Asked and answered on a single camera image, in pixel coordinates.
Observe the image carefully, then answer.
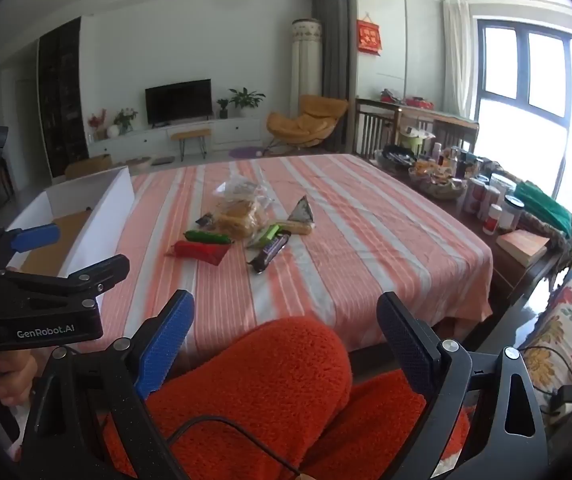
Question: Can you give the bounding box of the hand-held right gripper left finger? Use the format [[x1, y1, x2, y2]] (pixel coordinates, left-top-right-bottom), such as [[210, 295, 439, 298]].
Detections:
[[18, 289, 202, 480]]

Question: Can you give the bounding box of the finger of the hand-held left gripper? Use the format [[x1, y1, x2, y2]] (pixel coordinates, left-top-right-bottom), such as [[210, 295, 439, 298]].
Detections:
[[0, 224, 62, 262], [0, 254, 131, 311]]

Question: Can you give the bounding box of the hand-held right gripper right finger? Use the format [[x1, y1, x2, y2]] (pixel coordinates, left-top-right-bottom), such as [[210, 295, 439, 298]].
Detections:
[[377, 291, 549, 480]]

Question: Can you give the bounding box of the white cardboard box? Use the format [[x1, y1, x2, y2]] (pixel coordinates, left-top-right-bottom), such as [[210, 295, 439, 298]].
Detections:
[[3, 166, 136, 281]]

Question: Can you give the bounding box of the red snack packet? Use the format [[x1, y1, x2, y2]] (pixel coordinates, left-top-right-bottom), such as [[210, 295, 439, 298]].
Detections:
[[166, 240, 229, 266]]

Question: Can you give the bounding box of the dark green snack packet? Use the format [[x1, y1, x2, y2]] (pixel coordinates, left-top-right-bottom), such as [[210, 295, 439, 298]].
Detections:
[[184, 230, 232, 246]]

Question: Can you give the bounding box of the dark chocolate bar wrapper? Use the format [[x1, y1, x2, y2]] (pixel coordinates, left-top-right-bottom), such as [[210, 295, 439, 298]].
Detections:
[[247, 232, 292, 275]]

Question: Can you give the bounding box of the bagged bread loaf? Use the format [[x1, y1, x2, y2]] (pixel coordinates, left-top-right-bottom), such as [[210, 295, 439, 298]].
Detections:
[[213, 199, 267, 240]]

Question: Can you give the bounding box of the yellow cake bar packet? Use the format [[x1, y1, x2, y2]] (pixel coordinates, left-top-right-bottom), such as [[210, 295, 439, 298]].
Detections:
[[275, 220, 314, 237]]

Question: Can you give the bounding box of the triangular patterned snack packet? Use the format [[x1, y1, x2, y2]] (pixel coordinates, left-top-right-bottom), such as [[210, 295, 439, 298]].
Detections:
[[286, 195, 317, 225]]

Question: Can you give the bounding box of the person's left hand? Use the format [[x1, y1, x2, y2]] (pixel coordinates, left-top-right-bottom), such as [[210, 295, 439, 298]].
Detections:
[[0, 350, 39, 408]]

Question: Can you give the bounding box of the wooden chair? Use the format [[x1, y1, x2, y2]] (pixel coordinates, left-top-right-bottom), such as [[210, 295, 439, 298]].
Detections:
[[64, 154, 113, 181]]

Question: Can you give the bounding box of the dark wooden side table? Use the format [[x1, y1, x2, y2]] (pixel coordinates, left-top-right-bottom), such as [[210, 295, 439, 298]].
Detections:
[[366, 152, 572, 311]]

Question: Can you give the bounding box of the vase of red flowers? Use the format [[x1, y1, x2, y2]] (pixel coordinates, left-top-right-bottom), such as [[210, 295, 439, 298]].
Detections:
[[87, 111, 108, 142]]

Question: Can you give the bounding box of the vase of green flowers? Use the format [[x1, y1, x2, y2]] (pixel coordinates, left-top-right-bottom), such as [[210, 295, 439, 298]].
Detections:
[[113, 107, 139, 136]]

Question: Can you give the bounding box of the tan book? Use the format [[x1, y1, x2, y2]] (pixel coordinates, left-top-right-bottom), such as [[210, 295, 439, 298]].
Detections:
[[495, 229, 552, 267]]

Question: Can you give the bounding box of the wicker basket of packets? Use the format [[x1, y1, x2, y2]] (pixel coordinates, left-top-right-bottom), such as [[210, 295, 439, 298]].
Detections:
[[408, 160, 469, 201]]

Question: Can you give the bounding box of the cluster of jars and bottles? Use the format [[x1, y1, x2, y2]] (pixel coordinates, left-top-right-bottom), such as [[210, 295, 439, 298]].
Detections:
[[458, 147, 524, 236]]

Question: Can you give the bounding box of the floral sofa cover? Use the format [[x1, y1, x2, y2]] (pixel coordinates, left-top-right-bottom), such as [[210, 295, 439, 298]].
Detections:
[[516, 255, 572, 411]]

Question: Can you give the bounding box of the wooden stool with metal legs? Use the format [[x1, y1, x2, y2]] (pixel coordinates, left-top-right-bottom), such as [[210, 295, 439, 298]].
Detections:
[[170, 128, 213, 161]]

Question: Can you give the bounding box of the black television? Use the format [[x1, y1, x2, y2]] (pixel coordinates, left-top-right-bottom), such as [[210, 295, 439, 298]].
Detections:
[[145, 78, 214, 126]]

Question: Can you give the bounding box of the green cloth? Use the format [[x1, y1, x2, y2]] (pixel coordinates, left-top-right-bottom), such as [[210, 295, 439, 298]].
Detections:
[[513, 180, 572, 233]]

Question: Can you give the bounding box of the white television cabinet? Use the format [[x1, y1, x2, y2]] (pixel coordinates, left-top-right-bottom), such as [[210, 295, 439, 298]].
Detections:
[[88, 116, 267, 158]]

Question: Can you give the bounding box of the wooden slatted crib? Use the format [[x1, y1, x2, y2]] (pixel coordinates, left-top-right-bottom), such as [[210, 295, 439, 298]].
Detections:
[[353, 97, 481, 161]]

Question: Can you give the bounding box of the large potted green plant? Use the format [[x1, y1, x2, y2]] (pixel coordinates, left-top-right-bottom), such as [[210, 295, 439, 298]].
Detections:
[[228, 86, 267, 118]]

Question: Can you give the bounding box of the yellow lounge chair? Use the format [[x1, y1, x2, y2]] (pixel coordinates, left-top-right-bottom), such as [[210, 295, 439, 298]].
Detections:
[[266, 94, 349, 153]]

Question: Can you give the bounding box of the white curtain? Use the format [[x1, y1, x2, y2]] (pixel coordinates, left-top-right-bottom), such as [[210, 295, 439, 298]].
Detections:
[[442, 0, 474, 121]]

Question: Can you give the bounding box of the white standing air conditioner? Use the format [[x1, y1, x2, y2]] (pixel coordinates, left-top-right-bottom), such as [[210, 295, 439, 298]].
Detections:
[[290, 18, 323, 121]]

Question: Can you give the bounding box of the dark framed window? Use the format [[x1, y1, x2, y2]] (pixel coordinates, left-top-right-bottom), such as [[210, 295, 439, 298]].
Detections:
[[471, 17, 572, 241]]

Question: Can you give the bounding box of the grey curtain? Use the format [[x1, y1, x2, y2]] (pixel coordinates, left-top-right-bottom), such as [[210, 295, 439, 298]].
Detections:
[[311, 0, 352, 103]]

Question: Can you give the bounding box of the black cable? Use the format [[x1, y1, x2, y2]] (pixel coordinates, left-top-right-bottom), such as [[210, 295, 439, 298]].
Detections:
[[163, 414, 304, 478]]

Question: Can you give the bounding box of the dark wall shelf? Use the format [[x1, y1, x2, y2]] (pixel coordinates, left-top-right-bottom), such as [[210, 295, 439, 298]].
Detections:
[[37, 16, 89, 178]]

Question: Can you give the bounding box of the red wall hanging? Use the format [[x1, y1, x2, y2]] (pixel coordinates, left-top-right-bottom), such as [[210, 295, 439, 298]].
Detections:
[[356, 17, 383, 56]]

